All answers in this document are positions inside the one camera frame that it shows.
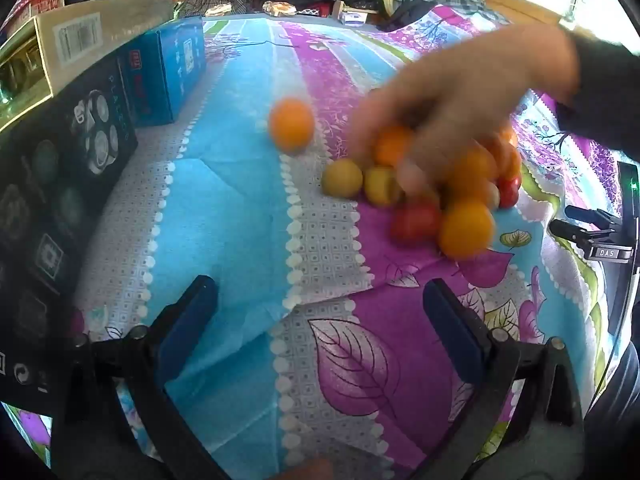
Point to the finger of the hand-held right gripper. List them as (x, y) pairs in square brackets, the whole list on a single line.
[(570, 231), (582, 214)]

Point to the person's right forearm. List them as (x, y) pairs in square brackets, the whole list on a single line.
[(610, 95)]

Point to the small white box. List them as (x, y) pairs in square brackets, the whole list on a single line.
[(352, 16)]

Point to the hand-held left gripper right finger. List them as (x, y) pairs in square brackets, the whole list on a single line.
[(452, 335)]

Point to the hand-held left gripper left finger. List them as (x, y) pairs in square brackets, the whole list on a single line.
[(190, 330)]

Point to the person's right hand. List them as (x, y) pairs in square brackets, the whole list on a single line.
[(475, 85)]

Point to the orange snack packet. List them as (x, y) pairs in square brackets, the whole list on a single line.
[(280, 7)]

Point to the orange tangerine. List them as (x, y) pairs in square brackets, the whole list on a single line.
[(291, 122)]

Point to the black printed box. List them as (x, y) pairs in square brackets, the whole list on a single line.
[(45, 240)]

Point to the floral striped bed sheet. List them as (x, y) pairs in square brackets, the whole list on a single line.
[(225, 220)]

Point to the pile of oranges and plums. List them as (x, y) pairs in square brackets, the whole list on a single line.
[(466, 230)]

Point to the blue cardboard box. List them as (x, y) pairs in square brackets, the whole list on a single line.
[(165, 70)]

